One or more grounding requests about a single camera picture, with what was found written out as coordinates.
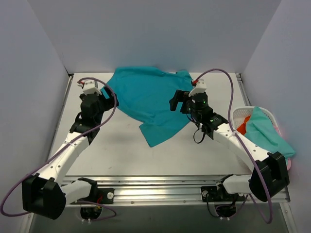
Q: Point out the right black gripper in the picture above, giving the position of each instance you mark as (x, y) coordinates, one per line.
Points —
(180, 102)

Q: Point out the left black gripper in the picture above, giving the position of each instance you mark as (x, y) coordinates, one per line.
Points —
(108, 97)

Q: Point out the teal t-shirt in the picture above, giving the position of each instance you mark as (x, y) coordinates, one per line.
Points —
(144, 94)

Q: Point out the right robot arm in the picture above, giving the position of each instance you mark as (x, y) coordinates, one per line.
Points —
(269, 171)

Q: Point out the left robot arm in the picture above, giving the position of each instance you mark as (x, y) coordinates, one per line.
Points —
(42, 191)

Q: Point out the white plastic laundry basket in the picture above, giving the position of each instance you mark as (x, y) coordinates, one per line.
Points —
(239, 114)

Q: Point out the orange garment in basket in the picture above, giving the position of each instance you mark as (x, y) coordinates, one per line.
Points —
(242, 128)

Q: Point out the mint green t-shirt in basket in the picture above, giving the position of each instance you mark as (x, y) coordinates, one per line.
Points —
(260, 130)

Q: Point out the pink garment in basket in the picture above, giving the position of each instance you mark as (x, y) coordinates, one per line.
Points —
(288, 161)

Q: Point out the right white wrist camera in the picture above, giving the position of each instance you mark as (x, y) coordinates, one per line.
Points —
(199, 86)

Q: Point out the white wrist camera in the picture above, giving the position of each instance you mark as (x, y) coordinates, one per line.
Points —
(199, 86)
(89, 87)

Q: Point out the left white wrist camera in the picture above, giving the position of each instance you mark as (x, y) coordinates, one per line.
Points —
(89, 87)

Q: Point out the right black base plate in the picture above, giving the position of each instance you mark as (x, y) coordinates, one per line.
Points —
(218, 194)

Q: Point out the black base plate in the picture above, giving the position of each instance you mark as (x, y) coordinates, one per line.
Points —
(218, 194)
(104, 195)

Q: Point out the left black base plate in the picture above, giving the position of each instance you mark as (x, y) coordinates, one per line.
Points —
(104, 195)

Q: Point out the aluminium mounting rail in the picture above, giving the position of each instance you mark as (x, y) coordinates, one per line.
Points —
(156, 190)

